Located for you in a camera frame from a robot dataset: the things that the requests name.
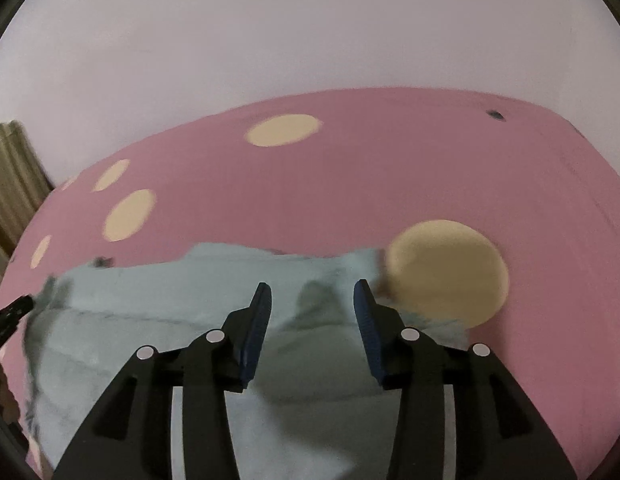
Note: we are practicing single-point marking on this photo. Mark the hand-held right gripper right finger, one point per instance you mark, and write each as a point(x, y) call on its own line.
point(370, 335)

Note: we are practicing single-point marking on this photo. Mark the striped cloth headboard cover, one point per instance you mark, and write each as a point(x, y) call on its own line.
point(12, 185)

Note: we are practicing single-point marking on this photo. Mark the pink dotted bed sheet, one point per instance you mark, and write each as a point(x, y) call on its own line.
point(340, 185)

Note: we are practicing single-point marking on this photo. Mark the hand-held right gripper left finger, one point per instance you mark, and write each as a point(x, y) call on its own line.
point(255, 335)

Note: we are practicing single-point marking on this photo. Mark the light blue puffer jacket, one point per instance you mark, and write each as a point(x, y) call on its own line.
point(315, 360)

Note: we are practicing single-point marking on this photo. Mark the person's left hand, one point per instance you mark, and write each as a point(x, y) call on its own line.
point(0, 392)

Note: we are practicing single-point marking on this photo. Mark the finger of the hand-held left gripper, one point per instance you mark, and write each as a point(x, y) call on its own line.
point(7, 322)

